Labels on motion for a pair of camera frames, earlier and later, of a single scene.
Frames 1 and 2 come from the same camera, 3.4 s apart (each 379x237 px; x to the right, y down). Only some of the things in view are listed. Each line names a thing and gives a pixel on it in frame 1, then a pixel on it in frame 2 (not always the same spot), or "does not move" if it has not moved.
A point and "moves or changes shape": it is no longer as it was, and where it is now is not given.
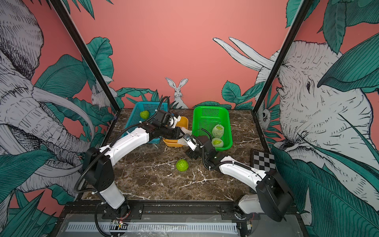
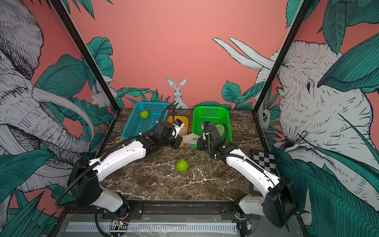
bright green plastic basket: x=205 y=117 does not move
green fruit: x=218 y=133 does not move
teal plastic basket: x=133 y=116 does not move
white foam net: x=186 y=131 moves or changes shape
